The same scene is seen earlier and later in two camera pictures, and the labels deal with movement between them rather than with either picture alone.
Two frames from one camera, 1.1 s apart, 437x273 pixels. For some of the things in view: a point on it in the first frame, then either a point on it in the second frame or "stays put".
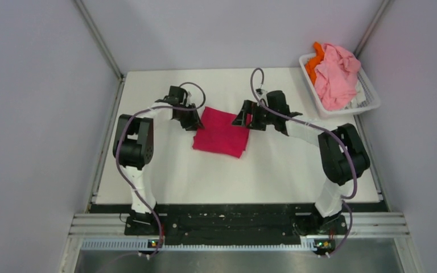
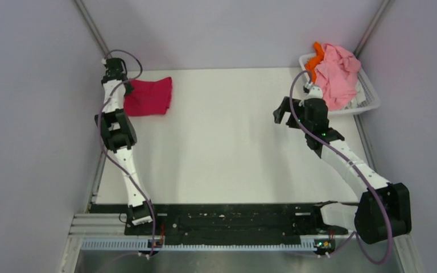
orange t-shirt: (311, 65) stays put
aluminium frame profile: (99, 226) stays put
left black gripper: (194, 122) to (129, 89)
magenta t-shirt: (219, 135) to (148, 98)
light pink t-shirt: (336, 79) stays put
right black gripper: (252, 108) to (285, 107)
